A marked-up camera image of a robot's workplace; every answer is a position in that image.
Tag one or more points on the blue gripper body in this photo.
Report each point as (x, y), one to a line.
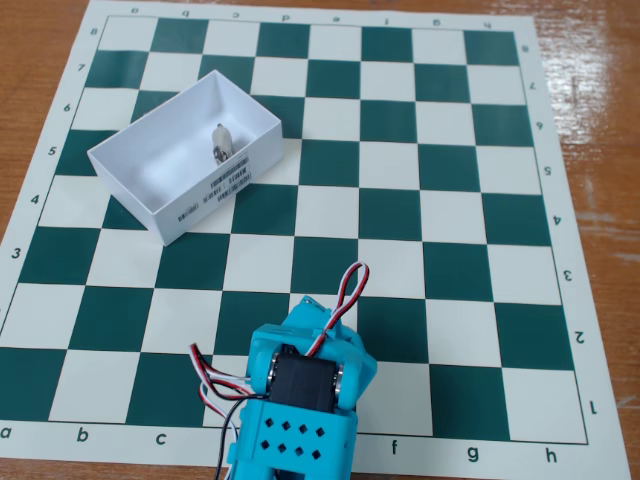
(314, 314)

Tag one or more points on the white toy horse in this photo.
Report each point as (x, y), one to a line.
(221, 140)

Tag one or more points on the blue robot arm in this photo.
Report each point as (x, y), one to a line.
(295, 440)

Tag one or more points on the white cardboard box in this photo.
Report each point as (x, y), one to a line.
(165, 165)

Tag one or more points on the green and white chessboard mat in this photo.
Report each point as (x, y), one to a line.
(450, 300)

